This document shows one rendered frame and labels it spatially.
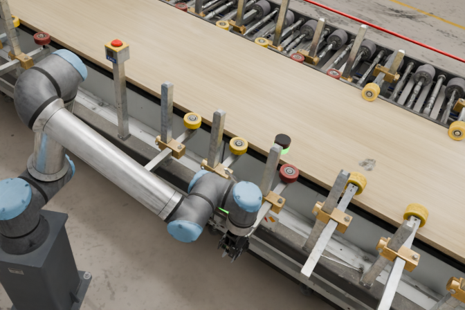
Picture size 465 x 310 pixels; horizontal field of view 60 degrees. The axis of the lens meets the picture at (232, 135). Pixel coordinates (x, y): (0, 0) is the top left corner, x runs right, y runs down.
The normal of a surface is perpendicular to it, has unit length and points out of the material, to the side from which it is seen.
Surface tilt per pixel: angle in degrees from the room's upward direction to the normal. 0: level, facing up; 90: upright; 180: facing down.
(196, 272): 0
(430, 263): 90
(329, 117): 0
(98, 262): 0
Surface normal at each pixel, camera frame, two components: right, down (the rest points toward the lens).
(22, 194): 0.09, -0.66
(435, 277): -0.54, 0.54
